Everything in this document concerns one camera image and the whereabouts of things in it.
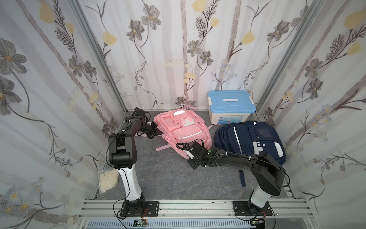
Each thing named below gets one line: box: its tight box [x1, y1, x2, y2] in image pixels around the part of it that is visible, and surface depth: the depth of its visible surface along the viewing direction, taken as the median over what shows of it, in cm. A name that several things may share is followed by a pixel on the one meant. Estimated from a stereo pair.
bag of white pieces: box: [97, 168, 120, 194], surface depth 83 cm
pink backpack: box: [153, 108, 214, 159], surface depth 101 cm
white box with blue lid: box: [207, 90, 257, 125], surface depth 106 cm
